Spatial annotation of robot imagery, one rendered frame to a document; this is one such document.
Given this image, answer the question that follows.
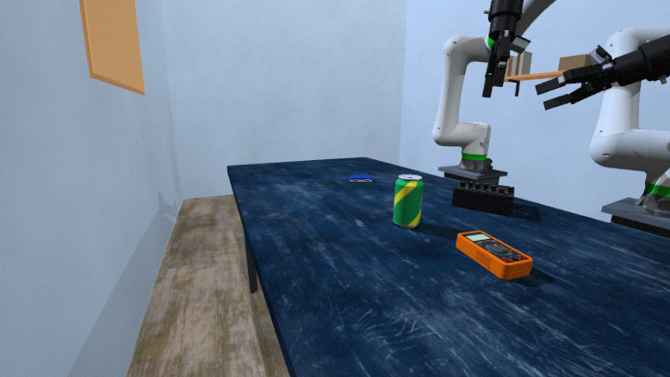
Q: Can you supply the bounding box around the green and yellow striped drink can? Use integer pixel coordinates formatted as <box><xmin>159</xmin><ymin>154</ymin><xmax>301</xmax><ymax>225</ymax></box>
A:
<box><xmin>393</xmin><ymin>175</ymin><xmax>424</xmax><ymax>228</ymax></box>

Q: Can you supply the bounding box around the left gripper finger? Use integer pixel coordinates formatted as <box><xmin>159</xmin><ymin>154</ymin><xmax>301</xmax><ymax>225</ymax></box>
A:
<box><xmin>535</xmin><ymin>60</ymin><xmax>614</xmax><ymax>95</ymax></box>
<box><xmin>543</xmin><ymin>82</ymin><xmax>612</xmax><ymax>110</ymax></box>

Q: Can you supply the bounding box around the grey lighting desk panel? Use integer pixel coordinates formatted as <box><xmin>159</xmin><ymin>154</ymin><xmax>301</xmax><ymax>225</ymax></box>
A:
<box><xmin>451</xmin><ymin>180</ymin><xmax>515</xmax><ymax>216</ymax></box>

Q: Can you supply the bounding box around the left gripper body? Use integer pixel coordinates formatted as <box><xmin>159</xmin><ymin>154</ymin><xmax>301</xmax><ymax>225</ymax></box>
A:
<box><xmin>595</xmin><ymin>50</ymin><xmax>648</xmax><ymax>86</ymax></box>

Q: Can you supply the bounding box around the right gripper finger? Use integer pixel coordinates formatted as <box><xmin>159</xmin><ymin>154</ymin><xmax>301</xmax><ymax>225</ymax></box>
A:
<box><xmin>482</xmin><ymin>45</ymin><xmax>497</xmax><ymax>98</ymax></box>
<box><xmin>493</xmin><ymin>30</ymin><xmax>512</xmax><ymax>87</ymax></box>

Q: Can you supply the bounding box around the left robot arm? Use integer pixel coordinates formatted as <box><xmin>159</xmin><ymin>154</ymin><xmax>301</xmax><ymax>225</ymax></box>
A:
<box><xmin>589</xmin><ymin>25</ymin><xmax>670</xmax><ymax>219</ymax></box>

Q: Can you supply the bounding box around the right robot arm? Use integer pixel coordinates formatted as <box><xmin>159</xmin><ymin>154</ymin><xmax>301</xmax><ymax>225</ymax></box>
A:
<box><xmin>432</xmin><ymin>0</ymin><xmax>556</xmax><ymax>172</ymax></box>

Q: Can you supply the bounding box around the orange digital multimeter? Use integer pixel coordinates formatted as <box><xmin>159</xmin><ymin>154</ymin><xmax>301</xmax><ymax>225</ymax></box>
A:
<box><xmin>456</xmin><ymin>231</ymin><xmax>533</xmax><ymax>281</ymax></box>

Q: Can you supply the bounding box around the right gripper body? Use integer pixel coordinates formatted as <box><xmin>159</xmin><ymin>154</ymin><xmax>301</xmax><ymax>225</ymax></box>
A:
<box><xmin>488</xmin><ymin>15</ymin><xmax>518</xmax><ymax>46</ymax></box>

